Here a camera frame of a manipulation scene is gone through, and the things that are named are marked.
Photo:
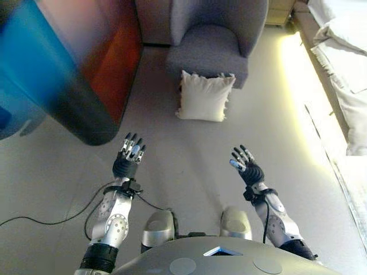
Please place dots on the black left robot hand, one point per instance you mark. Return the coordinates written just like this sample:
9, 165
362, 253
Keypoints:
126, 168

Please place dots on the silver left robot foot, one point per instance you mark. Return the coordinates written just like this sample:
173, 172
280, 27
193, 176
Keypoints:
157, 229

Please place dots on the blue red black cabinet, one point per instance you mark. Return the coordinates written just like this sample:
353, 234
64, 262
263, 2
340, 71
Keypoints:
66, 66

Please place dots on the light wooden nightstand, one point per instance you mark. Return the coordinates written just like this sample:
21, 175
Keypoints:
279, 13

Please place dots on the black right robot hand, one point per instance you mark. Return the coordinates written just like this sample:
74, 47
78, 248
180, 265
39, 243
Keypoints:
252, 171

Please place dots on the grey robot torso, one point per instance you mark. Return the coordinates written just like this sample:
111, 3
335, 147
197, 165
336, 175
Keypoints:
218, 257

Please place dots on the grey fabric armchair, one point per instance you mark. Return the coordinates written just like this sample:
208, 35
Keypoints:
206, 43

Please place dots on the white square cushion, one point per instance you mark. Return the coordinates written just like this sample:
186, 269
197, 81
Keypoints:
204, 98

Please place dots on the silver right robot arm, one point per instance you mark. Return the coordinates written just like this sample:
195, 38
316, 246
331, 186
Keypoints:
276, 220

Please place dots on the silver right robot foot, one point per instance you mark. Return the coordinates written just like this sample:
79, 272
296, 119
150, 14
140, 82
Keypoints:
236, 223

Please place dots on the silver robot foot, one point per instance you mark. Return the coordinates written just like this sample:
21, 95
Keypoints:
157, 229
236, 223

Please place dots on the bed with white bedding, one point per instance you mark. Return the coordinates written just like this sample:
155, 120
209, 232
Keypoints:
338, 71

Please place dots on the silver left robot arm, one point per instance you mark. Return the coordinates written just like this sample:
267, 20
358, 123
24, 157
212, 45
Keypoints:
110, 217

